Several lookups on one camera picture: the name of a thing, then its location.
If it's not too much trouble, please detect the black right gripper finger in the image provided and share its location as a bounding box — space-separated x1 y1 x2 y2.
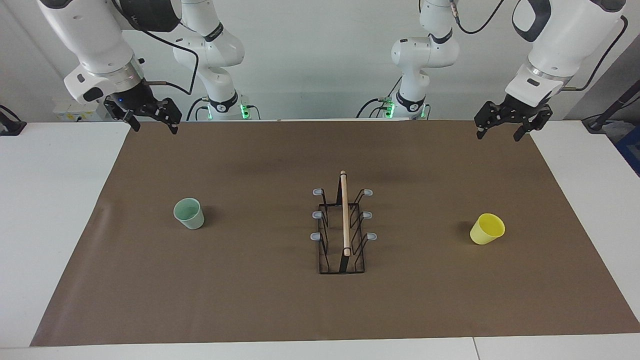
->
104 100 142 132
145 97 182 135

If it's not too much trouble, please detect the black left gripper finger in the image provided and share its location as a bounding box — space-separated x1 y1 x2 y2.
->
474 101 503 140
513 105 554 142

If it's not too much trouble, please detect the green plastic cup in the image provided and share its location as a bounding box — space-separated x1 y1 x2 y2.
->
173 197 206 231

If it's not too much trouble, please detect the yellow plastic cup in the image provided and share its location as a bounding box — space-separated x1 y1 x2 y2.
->
469 213 506 246

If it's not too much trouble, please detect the black stand pole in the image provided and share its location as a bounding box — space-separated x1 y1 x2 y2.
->
581 80 640 134

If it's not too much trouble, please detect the blue crate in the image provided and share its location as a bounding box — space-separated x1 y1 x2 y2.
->
614 124 640 177

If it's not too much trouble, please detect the black table clamp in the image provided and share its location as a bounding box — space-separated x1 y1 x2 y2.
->
0 104 27 137

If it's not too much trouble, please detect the brown table mat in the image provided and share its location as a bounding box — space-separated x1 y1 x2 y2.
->
30 120 640 347

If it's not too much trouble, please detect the black base cable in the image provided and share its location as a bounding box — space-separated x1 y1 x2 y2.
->
356 75 403 120
186 96 211 122

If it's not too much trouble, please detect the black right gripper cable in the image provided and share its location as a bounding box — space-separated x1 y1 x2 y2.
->
112 0 200 96

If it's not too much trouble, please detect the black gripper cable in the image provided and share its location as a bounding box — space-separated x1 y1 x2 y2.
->
112 0 200 96
560 15 629 92

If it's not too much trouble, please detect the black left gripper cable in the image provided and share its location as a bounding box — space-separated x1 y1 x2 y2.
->
560 15 629 92

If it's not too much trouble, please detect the white wall socket box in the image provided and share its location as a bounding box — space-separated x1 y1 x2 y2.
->
52 99 108 122

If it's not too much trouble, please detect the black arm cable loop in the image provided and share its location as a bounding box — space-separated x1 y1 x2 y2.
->
447 0 506 36

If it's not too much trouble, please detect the black wire cup rack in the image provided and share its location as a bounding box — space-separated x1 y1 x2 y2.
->
311 170 378 275

